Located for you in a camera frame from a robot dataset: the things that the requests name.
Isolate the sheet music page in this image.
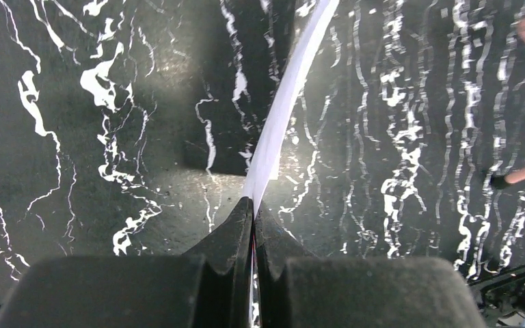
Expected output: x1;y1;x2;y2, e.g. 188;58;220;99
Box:
242;1;339;217

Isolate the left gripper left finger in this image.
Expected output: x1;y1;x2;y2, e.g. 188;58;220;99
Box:
0;197;253;327

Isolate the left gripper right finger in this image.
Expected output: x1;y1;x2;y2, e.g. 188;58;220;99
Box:
254;205;485;327

